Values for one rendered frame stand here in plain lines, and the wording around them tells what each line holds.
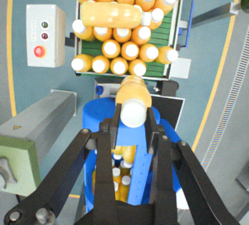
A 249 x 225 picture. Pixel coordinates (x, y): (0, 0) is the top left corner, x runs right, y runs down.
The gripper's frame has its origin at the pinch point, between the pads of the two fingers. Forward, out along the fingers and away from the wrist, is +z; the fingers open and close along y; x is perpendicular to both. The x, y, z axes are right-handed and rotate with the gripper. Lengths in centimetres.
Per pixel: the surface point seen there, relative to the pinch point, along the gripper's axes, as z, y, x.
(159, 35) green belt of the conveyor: 54, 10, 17
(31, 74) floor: 129, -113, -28
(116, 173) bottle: 32, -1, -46
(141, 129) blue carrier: 19.1, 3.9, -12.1
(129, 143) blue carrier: 17.8, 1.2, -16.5
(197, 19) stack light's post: 59, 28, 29
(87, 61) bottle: 34.6, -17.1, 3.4
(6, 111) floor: 122, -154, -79
